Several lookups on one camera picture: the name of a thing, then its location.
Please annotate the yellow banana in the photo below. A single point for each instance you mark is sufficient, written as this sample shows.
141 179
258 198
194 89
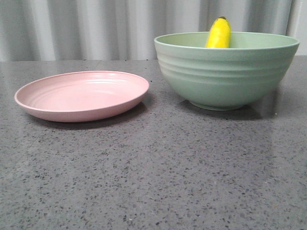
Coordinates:
219 34

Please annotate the green bowl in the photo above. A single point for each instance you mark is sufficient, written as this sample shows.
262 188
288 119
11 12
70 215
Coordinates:
224 78

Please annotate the pink plate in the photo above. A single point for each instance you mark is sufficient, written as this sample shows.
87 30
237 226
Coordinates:
82 96

